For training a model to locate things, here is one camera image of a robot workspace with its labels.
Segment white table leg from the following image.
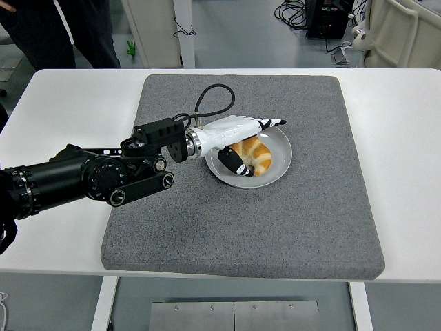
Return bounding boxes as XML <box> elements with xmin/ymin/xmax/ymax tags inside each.
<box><xmin>90</xmin><ymin>275</ymin><xmax>120</xmax><ymax>331</ymax></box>
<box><xmin>348</xmin><ymin>281</ymin><xmax>375</xmax><ymax>331</ymax></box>

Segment grey speckled mat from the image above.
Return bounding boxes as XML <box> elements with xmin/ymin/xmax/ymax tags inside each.
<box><xmin>100</xmin><ymin>73</ymin><xmax>386</xmax><ymax>281</ymax></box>

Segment white cable on floor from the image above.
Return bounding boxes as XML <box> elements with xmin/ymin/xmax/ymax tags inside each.
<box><xmin>339</xmin><ymin>40</ymin><xmax>358</xmax><ymax>56</ymax></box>

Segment round grey plate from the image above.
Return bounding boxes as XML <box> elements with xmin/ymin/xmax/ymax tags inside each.
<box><xmin>205</xmin><ymin>117</ymin><xmax>294</xmax><ymax>189</ymax></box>

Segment thin white cord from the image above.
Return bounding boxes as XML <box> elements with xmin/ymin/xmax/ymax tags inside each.
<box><xmin>0</xmin><ymin>291</ymin><xmax>8</xmax><ymax>328</ymax></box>

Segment golden croissant bread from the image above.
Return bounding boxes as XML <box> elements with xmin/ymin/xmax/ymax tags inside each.
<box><xmin>229</xmin><ymin>136</ymin><xmax>273</xmax><ymax>177</ymax></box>

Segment black computer case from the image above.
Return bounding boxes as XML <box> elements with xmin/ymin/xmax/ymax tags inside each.
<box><xmin>305</xmin><ymin>0</ymin><xmax>356</xmax><ymax>39</ymax></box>

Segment cream cart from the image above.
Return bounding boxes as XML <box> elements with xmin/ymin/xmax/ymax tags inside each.
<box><xmin>351</xmin><ymin>0</ymin><xmax>441</xmax><ymax>69</ymax></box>

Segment black cable tangle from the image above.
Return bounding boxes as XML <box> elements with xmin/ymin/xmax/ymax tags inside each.
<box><xmin>274</xmin><ymin>0</ymin><xmax>309</xmax><ymax>31</ymax></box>

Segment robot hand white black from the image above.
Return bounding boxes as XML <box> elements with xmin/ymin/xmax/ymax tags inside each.
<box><xmin>196</xmin><ymin>114</ymin><xmax>287</xmax><ymax>179</ymax></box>

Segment grey floor pedal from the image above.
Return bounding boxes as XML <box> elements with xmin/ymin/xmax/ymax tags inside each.
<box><xmin>331</xmin><ymin>48</ymin><xmax>351</xmax><ymax>66</ymax></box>

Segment black cable loop on post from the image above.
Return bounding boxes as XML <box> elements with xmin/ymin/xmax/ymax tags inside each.
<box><xmin>174</xmin><ymin>17</ymin><xmax>197</xmax><ymax>38</ymax></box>

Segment grey metal plate with screws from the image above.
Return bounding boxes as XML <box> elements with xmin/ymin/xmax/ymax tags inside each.
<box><xmin>149</xmin><ymin>300</ymin><xmax>321</xmax><ymax>331</ymax></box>

